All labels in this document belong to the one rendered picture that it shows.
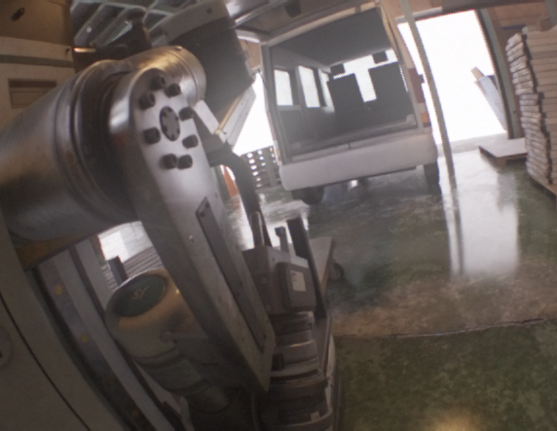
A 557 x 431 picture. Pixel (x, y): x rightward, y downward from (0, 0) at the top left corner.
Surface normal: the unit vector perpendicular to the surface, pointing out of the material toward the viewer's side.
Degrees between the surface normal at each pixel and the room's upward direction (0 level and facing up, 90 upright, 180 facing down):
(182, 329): 17
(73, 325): 90
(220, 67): 111
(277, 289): 85
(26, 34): 90
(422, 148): 87
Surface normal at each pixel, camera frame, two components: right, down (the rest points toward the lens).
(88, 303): 0.94, -0.22
